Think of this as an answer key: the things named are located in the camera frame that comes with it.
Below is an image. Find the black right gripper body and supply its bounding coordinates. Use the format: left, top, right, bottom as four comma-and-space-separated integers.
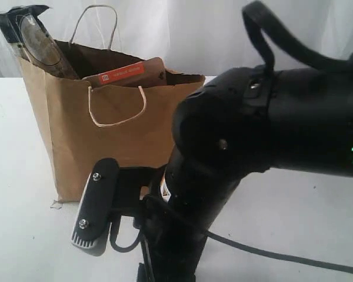
111, 164, 242, 282

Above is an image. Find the brown paper shopping bag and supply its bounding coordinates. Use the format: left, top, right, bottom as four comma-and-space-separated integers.
18, 40, 205, 202

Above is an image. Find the brown kraft stand-up pouch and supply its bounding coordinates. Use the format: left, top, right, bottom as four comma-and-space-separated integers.
83, 57, 167, 88

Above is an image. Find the spaghetti packet orange and blue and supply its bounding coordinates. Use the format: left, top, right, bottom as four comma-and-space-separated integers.
0, 5, 79, 79

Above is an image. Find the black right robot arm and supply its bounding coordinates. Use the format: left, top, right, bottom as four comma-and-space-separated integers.
110, 54, 353, 281

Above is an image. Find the torn white paper scrap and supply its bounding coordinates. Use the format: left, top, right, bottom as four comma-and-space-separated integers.
50, 200, 63, 210

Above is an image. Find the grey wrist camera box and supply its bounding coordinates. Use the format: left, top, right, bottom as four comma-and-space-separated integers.
71, 158, 119, 257

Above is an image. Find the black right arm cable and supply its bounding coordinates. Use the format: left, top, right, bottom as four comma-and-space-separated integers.
108, 0, 353, 277

